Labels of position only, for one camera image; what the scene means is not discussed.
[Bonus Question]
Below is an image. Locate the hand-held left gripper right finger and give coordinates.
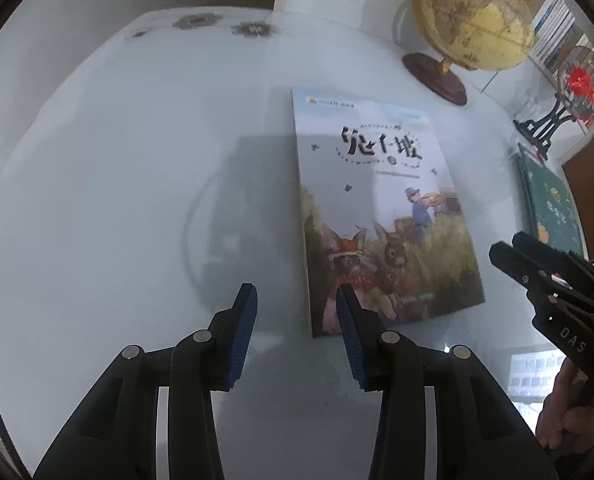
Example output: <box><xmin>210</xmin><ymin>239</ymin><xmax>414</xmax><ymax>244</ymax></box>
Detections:
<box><xmin>337</xmin><ymin>283</ymin><xmax>560</xmax><ymax>480</ymax></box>

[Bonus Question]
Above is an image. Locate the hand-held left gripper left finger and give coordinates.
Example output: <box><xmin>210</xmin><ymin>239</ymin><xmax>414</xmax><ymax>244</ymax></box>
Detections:
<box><xmin>32</xmin><ymin>283</ymin><xmax>258</xmax><ymax>480</ymax></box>

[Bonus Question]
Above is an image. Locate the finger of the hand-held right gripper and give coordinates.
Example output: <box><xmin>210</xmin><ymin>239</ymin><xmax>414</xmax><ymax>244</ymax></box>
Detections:
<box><xmin>511</xmin><ymin>231</ymin><xmax>586</xmax><ymax>274</ymax></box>
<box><xmin>489</xmin><ymin>241</ymin><xmax>560</xmax><ymax>295</ymax></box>

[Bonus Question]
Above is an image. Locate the illustrated rabbit picture book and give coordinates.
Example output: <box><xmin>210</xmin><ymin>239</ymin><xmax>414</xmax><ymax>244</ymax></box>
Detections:
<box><xmin>291</xmin><ymin>87</ymin><xmax>487</xmax><ymax>339</ymax></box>

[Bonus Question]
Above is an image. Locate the bookshelf with books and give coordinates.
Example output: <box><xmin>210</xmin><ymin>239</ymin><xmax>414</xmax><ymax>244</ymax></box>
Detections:
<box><xmin>492</xmin><ymin>0</ymin><xmax>594</xmax><ymax>77</ymax></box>

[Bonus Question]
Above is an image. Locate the person's right hand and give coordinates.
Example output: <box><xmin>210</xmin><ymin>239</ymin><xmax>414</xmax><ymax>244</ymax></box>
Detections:
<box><xmin>535</xmin><ymin>360</ymin><xmax>594</xmax><ymax>457</ymax></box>

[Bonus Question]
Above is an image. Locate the green spiral-bound book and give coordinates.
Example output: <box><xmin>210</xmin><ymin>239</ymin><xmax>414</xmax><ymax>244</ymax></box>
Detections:
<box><xmin>514</xmin><ymin>152</ymin><xmax>590</xmax><ymax>262</ymax></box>

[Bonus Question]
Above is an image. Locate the white gridded box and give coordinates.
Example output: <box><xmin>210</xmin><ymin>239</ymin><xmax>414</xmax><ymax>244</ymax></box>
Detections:
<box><xmin>506</xmin><ymin>352</ymin><xmax>568</xmax><ymax>412</ymax></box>

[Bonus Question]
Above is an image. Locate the round red-flower ornament on stand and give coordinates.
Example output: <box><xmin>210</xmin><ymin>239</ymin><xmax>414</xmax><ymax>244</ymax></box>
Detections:
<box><xmin>513</xmin><ymin>45</ymin><xmax>594</xmax><ymax>162</ymax></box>

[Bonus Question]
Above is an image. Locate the yellow globe on wooden base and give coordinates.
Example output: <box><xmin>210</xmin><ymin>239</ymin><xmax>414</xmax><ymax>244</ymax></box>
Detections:
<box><xmin>401</xmin><ymin>0</ymin><xmax>536</xmax><ymax>107</ymax></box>

